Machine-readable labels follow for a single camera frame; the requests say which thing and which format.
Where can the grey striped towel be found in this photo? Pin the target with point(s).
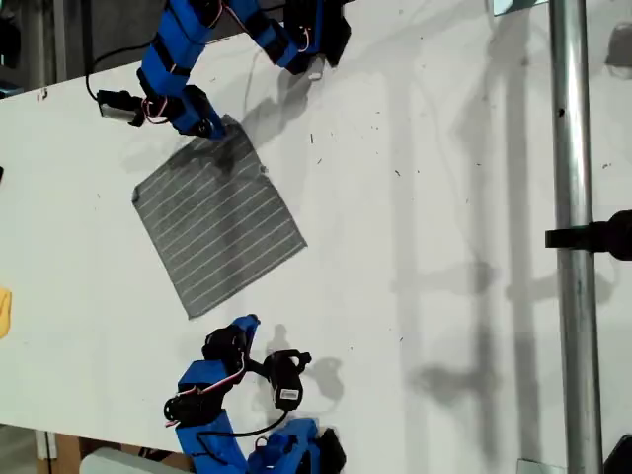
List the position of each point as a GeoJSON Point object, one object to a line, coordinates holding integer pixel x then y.
{"type": "Point", "coordinates": [217, 222]}

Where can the black clamp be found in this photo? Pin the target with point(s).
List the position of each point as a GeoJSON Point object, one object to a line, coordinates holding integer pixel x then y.
{"type": "Point", "coordinates": [607, 234]}

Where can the black object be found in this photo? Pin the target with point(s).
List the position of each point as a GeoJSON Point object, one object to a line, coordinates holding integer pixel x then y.
{"type": "Point", "coordinates": [622, 459]}

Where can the steel post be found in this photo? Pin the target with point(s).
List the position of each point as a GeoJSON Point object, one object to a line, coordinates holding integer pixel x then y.
{"type": "Point", "coordinates": [573, 148]}

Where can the yellow object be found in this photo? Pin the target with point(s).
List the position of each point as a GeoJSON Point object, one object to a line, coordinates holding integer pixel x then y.
{"type": "Point", "coordinates": [4, 311]}

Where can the small metal clip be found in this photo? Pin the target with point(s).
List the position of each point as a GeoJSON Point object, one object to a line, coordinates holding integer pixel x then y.
{"type": "Point", "coordinates": [43, 93]}

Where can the wooden table frame piece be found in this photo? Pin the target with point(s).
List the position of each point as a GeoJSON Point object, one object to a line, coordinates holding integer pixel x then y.
{"type": "Point", "coordinates": [69, 448]}

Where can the black camera box with label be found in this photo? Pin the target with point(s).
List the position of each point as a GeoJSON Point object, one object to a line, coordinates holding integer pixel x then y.
{"type": "Point", "coordinates": [286, 385]}

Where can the black and silver camera box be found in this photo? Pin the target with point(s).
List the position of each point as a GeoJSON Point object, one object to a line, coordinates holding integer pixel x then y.
{"type": "Point", "coordinates": [114, 106]}

